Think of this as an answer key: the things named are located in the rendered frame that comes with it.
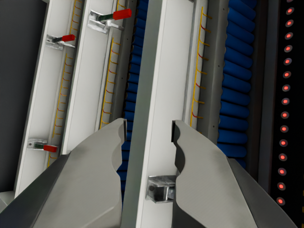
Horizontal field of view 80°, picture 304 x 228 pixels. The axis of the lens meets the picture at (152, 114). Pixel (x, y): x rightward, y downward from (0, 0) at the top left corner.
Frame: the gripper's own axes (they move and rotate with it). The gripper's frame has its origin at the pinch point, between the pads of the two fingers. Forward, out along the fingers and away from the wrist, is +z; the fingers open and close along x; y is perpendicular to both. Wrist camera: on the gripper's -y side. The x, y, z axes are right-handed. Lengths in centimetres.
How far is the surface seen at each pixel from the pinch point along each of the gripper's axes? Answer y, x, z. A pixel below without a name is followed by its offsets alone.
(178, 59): -1.6, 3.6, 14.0
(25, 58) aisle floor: 6, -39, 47
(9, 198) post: 38, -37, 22
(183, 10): -7.4, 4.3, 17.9
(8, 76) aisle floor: 10, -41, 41
